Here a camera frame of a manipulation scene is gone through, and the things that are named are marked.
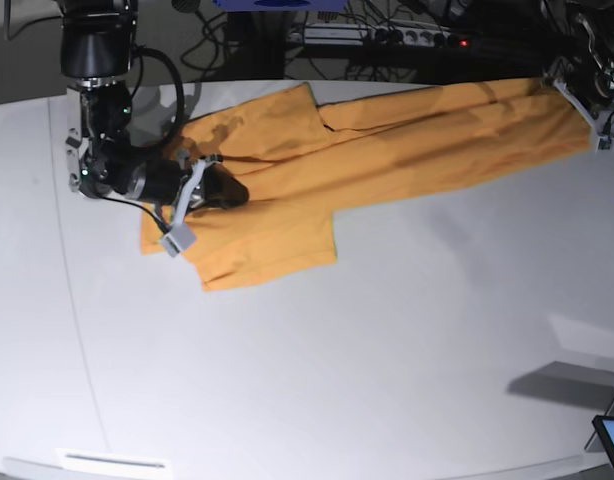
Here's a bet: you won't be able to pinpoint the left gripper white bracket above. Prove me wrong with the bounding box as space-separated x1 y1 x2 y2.
544 59 614 153

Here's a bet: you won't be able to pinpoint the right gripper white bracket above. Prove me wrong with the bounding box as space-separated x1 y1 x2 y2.
156 148 249 258

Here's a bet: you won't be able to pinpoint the yellow T-shirt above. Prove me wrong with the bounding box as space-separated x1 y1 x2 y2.
166 78 590 291

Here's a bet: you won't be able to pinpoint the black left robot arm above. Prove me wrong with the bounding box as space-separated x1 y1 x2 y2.
538 1 614 153

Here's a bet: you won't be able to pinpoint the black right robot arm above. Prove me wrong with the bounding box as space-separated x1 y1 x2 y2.
58 1 249 257

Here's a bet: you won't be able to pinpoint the white power strip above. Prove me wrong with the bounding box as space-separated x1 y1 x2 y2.
287 23 472 49

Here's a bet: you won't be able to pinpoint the white flat strip on table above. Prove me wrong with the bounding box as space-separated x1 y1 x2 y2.
56 448 170 470

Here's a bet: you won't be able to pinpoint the tangled black cables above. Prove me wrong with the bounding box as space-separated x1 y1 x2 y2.
179 0 543 84

